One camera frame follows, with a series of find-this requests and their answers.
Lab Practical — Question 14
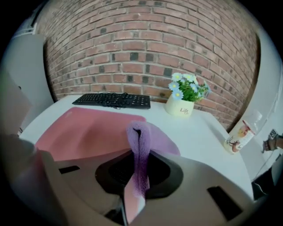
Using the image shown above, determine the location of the pink mouse pad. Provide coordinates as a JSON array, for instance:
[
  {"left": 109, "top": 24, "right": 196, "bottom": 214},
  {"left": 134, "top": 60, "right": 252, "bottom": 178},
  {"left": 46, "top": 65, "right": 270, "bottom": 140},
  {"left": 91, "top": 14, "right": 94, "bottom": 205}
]
[{"left": 34, "top": 106, "right": 148, "bottom": 162}]

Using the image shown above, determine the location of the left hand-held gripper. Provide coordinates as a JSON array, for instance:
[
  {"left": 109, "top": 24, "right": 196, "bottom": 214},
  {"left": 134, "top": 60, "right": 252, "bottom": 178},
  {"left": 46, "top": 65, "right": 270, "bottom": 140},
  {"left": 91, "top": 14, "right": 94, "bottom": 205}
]
[{"left": 262, "top": 128, "right": 278, "bottom": 154}]

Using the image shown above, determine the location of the cream pot with flowers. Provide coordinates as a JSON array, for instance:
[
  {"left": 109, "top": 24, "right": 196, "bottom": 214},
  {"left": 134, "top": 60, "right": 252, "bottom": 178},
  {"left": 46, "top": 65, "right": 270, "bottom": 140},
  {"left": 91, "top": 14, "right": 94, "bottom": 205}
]
[{"left": 165, "top": 72, "right": 212, "bottom": 119}]

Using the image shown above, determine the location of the black keyboard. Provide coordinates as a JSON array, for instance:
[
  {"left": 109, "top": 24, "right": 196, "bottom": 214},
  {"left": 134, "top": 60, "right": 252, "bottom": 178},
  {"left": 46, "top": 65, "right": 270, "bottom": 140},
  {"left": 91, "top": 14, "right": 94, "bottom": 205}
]
[{"left": 72, "top": 92, "right": 151, "bottom": 110}]

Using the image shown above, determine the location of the clear bottle with printed label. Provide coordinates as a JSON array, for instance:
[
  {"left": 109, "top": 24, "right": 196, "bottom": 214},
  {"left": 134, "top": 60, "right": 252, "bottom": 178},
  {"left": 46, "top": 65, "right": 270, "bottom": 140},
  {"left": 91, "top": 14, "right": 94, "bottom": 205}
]
[{"left": 223, "top": 110, "right": 263, "bottom": 155}]

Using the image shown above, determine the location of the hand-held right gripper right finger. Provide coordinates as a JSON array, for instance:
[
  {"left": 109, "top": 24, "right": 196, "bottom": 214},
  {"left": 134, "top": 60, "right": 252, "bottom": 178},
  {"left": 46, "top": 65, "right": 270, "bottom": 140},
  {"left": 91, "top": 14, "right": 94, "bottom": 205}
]
[{"left": 123, "top": 151, "right": 255, "bottom": 226}]

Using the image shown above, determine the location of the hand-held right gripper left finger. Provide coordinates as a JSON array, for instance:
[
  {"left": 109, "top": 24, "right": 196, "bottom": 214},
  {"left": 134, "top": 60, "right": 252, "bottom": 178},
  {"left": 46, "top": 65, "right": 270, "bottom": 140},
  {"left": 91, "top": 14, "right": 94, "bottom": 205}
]
[{"left": 19, "top": 149, "right": 136, "bottom": 226}]

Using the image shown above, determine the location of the purple cloth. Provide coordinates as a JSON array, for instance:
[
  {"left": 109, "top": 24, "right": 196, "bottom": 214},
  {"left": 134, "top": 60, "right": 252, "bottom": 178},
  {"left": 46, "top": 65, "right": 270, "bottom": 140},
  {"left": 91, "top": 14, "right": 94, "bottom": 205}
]
[{"left": 122, "top": 120, "right": 181, "bottom": 224}]

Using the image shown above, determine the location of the white cabinet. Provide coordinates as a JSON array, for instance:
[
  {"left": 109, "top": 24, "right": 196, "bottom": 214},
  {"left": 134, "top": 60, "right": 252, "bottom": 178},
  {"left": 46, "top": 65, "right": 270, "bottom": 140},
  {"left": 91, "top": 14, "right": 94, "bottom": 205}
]
[{"left": 4, "top": 33, "right": 55, "bottom": 136}]

